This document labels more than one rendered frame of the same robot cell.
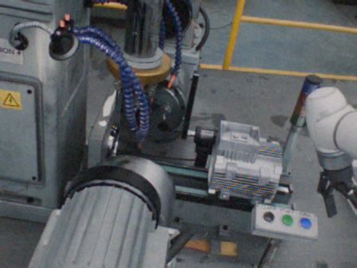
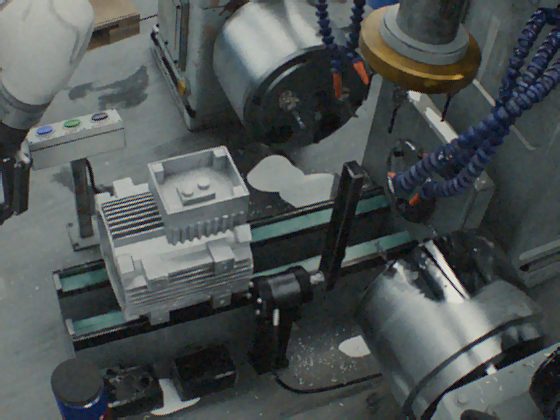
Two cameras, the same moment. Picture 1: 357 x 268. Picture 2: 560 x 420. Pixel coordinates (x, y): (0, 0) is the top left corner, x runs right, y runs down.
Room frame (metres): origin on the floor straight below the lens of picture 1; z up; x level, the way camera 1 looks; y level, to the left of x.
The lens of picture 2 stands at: (1.83, -0.43, 1.95)
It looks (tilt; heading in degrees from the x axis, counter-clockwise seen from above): 49 degrees down; 150
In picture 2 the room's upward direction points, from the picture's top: 10 degrees clockwise
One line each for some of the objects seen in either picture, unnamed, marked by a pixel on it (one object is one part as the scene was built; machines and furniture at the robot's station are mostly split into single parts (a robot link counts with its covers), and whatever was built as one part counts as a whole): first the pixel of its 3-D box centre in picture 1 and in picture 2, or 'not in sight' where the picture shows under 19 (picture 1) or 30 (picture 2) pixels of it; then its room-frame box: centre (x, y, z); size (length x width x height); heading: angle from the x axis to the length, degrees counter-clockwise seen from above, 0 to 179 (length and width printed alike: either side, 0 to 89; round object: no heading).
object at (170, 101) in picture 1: (155, 90); (464, 344); (1.45, 0.12, 1.04); 0.41 x 0.25 x 0.25; 1
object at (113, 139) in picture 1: (113, 145); (407, 181); (1.12, 0.20, 1.02); 0.15 x 0.02 x 0.15; 1
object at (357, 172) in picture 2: (190, 106); (337, 232); (1.26, -0.02, 1.12); 0.04 x 0.03 x 0.26; 91
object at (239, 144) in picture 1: (237, 142); (196, 195); (1.13, -0.18, 1.11); 0.12 x 0.11 x 0.07; 91
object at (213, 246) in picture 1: (205, 246); not in sight; (0.97, -0.15, 0.80); 0.21 x 0.05 x 0.01; 96
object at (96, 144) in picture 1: (92, 151); (431, 189); (1.12, 0.26, 0.97); 0.30 x 0.11 x 0.34; 1
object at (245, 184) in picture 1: (243, 167); (170, 243); (1.13, -0.22, 1.02); 0.20 x 0.19 x 0.19; 91
